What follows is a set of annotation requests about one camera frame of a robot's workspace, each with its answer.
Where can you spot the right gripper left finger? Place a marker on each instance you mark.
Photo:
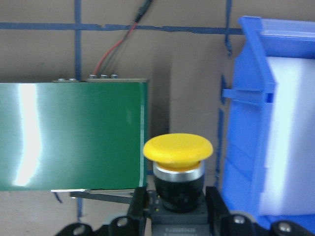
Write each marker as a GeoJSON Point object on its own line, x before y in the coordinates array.
{"type": "Point", "coordinates": [136, 214]}

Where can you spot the yellow push button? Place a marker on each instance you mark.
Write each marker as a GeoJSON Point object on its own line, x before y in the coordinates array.
{"type": "Point", "coordinates": [179, 204]}

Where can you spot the green conveyor belt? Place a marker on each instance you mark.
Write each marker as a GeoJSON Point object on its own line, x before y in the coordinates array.
{"type": "Point", "coordinates": [70, 135]}

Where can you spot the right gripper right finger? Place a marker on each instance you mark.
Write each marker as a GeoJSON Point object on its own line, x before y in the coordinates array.
{"type": "Point", "coordinates": [218, 212]}

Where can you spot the blue bin right side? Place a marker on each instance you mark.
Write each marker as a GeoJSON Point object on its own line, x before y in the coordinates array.
{"type": "Point", "coordinates": [269, 168]}

